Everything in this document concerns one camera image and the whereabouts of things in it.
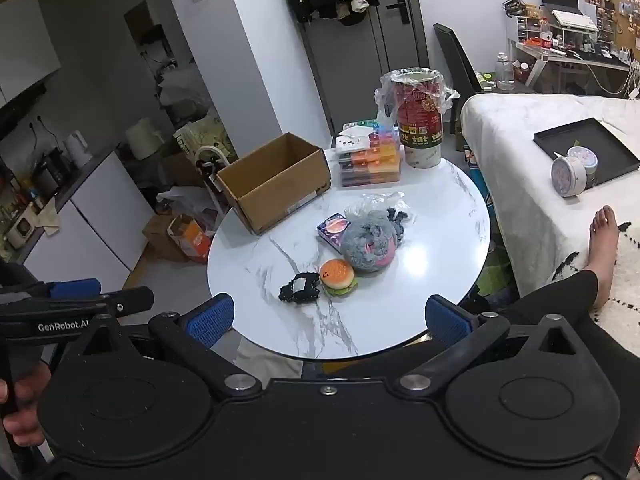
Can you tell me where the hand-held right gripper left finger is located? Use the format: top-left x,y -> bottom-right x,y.
65,294 -> 263,402

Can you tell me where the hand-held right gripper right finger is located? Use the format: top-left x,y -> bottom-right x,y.
395,295 -> 601,402

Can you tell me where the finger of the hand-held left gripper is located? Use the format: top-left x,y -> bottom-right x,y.
30,278 -> 102,303
95,287 -> 155,317

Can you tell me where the black toy car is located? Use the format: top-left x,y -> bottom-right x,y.
279,272 -> 322,305

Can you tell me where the grey fluffy plush toy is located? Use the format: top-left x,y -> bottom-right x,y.
341,210 -> 401,273

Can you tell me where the burger squishy toy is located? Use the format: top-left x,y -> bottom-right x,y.
319,258 -> 359,299

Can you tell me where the blue planet-print tissue pack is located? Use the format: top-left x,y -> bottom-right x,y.
316,214 -> 351,256

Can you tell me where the person's left hand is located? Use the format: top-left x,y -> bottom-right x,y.
0,362 -> 52,447

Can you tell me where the small brown cardboard box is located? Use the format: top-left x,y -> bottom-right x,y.
142,215 -> 177,262

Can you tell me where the white counter cabinet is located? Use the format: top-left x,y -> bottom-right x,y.
20,147 -> 157,292

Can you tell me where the orange carton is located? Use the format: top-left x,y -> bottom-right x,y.
167,214 -> 214,264

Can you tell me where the dark grey fuzzy cloth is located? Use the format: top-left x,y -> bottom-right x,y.
387,207 -> 416,247

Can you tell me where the bare human foot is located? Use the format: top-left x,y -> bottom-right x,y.
462,205 -> 640,466

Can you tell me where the crumpled clear plastic bag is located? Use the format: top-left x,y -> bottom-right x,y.
344,192 -> 409,222

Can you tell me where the white kettle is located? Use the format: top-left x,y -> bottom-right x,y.
64,131 -> 94,169

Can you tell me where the clear plastic bead box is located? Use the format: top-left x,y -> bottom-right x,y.
339,146 -> 402,163
342,120 -> 401,151
338,171 -> 403,190
338,159 -> 403,176

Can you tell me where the white round appliance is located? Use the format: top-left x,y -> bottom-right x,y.
125,117 -> 166,161

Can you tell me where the white bed blanket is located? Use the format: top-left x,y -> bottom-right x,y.
460,94 -> 640,321

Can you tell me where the leaf-patterned bag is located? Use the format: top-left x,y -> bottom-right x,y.
172,115 -> 237,162

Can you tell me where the white black-patterned rug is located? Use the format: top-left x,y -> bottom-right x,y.
552,220 -> 640,341

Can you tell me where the large tin in plastic bag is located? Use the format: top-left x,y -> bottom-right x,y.
390,71 -> 447,169

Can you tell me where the white spotted packet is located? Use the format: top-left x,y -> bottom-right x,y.
334,127 -> 376,152

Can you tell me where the white patterned round jar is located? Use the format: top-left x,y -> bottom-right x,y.
567,146 -> 600,181

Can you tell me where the clear plastic bin liner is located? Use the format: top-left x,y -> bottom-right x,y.
375,67 -> 459,133

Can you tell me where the black tray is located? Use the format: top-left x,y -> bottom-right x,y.
533,117 -> 640,188

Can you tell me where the clear plastic bottle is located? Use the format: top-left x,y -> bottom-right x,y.
495,52 -> 516,92

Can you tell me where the dark chair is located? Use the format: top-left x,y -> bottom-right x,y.
432,22 -> 537,136

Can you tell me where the grey door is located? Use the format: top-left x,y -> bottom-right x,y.
299,0 -> 432,137

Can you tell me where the white desk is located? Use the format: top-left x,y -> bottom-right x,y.
515,40 -> 640,97

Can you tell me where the white keyboard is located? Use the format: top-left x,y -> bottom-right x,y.
551,9 -> 599,32

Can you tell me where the cork pinboard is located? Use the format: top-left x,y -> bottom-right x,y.
582,0 -> 640,52

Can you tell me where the white wall cabinet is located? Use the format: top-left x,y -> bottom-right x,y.
0,0 -> 62,107

